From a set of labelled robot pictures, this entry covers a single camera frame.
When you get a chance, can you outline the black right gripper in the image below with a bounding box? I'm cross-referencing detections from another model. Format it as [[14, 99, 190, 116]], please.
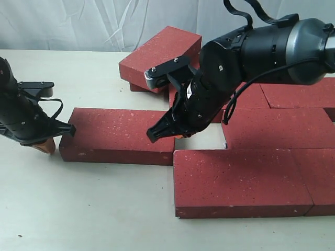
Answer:
[[147, 40, 243, 143]]

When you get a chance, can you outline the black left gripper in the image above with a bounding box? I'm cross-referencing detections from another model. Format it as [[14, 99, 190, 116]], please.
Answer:
[[1, 87, 76, 154]]

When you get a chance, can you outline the red brick lifted front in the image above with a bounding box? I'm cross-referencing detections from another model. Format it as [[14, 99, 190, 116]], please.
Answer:
[[59, 108, 175, 166]]

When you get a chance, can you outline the red brick pushed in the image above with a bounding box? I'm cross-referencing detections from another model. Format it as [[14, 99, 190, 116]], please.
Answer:
[[169, 83, 270, 123]]

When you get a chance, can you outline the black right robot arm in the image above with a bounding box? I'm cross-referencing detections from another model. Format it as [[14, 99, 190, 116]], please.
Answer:
[[144, 15, 334, 143]]

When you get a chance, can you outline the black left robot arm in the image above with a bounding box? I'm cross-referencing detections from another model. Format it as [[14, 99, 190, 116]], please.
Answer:
[[1, 58, 76, 154]]

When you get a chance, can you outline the red brick front large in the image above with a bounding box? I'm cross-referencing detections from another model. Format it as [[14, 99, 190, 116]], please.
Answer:
[[173, 149, 314, 219]]

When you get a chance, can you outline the black left cable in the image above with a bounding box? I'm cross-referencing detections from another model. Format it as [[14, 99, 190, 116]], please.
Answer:
[[26, 97, 64, 121]]

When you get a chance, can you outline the black cable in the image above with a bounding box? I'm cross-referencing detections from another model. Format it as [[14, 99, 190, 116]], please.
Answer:
[[26, 97, 64, 121], [221, 0, 328, 126]]

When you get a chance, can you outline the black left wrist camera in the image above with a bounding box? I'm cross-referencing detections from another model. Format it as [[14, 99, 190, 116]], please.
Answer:
[[18, 82, 54, 98]]

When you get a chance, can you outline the black right cable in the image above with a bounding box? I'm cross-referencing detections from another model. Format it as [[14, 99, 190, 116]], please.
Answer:
[[221, 0, 328, 126]]

